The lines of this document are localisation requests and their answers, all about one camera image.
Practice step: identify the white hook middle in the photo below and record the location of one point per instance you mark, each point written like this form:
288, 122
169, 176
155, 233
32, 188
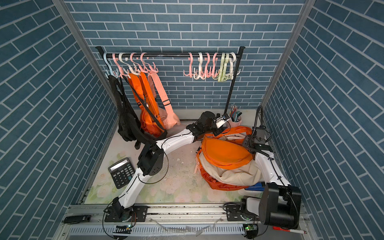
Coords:
199, 73

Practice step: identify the black bag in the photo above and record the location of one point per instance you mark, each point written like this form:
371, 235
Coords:
129, 123

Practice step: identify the white hook right end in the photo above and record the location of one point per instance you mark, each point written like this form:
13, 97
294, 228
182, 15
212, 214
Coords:
232, 61

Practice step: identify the beige bag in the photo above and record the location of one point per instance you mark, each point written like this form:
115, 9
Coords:
247, 175

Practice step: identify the black remote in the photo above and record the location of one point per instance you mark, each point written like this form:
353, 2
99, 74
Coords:
77, 219

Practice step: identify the pink hook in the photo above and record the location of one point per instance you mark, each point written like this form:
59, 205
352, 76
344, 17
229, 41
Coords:
213, 73
190, 74
207, 71

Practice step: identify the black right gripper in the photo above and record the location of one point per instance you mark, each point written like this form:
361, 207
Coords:
246, 140

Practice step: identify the pink metal pen bucket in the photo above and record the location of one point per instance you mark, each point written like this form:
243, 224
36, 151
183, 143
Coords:
235, 116

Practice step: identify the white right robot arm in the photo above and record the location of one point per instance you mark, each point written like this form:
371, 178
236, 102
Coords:
280, 203

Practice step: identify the blue card device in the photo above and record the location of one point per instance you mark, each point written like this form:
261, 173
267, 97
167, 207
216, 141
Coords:
260, 186

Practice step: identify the orange bag left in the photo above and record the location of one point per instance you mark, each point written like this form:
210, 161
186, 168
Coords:
150, 119

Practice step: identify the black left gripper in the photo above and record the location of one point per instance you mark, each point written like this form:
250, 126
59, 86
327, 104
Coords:
219, 131

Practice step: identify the dark orange bag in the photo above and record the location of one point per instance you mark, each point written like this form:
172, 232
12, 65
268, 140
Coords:
213, 183

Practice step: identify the light blue hook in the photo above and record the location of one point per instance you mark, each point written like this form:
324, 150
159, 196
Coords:
110, 70

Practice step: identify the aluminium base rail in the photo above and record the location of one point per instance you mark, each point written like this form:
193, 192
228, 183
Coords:
175, 221

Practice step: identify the red white marker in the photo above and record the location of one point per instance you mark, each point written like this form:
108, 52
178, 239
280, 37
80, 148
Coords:
302, 232

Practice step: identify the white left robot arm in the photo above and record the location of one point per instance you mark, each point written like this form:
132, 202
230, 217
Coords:
121, 208

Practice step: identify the black calculator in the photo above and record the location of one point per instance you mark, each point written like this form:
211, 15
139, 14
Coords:
122, 172

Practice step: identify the black clothes rack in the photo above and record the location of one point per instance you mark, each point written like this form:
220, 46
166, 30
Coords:
186, 55

